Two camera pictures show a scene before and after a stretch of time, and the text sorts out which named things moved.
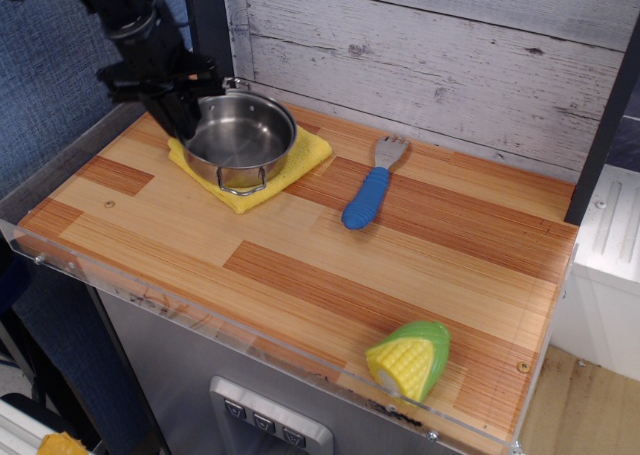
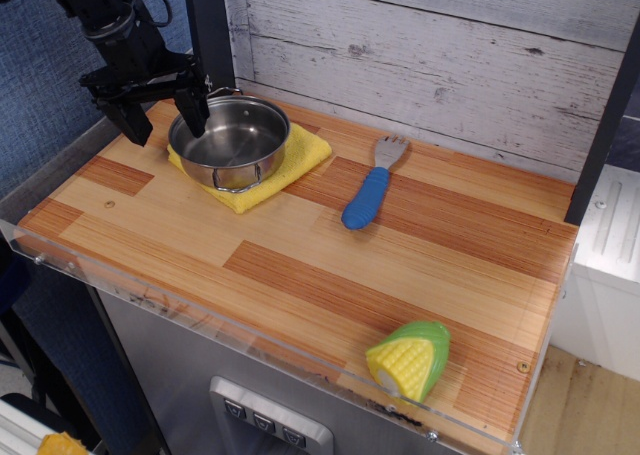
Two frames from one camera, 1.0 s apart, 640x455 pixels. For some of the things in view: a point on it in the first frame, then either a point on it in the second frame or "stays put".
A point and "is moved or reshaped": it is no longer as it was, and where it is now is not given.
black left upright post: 207,21 stays put
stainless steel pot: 242,135 is moved or reshaped
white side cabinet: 598,317 stays put
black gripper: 154,63 to 137,66
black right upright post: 607,132 stays put
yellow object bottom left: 61,443 stays put
